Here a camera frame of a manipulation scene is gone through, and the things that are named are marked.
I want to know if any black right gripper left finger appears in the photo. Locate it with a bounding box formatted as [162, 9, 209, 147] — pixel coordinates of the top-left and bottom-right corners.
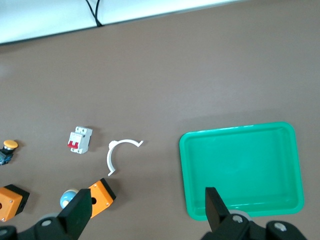
[17, 188, 94, 240]

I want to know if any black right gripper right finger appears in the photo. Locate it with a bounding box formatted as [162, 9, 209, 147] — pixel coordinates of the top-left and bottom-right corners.
[200, 186, 309, 240]

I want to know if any white circuit breaker red switch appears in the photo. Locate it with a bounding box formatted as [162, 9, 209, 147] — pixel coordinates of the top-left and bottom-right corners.
[66, 125, 93, 155]

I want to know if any orange button box black base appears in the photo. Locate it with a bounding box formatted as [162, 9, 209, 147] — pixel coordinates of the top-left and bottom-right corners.
[0, 184, 30, 223]
[87, 177, 117, 220]

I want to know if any green plastic tray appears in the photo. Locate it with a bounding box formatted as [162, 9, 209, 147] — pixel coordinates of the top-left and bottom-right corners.
[179, 121, 305, 221]

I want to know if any white curved plastic clip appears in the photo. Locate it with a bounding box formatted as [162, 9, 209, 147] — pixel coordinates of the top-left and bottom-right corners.
[106, 138, 144, 177]

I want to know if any yellow mushroom push button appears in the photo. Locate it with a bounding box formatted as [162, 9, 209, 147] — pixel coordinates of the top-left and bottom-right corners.
[0, 139, 19, 166]

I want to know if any black cable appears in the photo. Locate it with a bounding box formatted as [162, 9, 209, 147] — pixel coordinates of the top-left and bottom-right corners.
[85, 0, 103, 27]

